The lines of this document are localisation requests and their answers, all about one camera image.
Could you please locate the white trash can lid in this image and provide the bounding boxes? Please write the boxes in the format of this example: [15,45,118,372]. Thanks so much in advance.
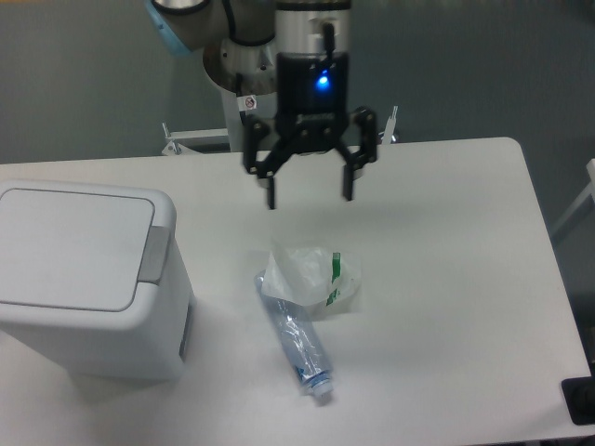
[1,188,153,311]

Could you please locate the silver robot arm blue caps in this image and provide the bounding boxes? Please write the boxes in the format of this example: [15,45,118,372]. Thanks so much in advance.
[145,1,378,208]

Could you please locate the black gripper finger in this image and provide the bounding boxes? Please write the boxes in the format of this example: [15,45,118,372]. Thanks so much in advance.
[243,115,297,209]
[336,107,377,201]

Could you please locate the crushed clear plastic bottle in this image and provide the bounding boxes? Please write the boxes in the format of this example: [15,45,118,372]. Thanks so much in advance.
[254,270,334,404]

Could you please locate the white plastic bag green print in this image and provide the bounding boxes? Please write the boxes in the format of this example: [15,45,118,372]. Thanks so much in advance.
[260,239,363,321]

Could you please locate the white trash can body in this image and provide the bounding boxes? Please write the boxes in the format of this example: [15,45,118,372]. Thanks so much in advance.
[1,179,195,380]

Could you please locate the black clamp at table corner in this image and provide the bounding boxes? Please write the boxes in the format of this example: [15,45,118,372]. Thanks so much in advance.
[562,376,594,426]

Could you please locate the white frame at right edge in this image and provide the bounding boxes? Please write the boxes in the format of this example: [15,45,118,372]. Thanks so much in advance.
[550,159,594,246]

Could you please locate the white metal base frame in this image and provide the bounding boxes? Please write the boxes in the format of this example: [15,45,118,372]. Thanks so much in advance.
[161,105,400,156]

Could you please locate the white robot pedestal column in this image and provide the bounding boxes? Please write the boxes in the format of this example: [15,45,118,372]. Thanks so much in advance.
[220,89,277,152]

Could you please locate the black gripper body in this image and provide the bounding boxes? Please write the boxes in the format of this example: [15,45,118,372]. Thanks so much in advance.
[274,52,350,154]

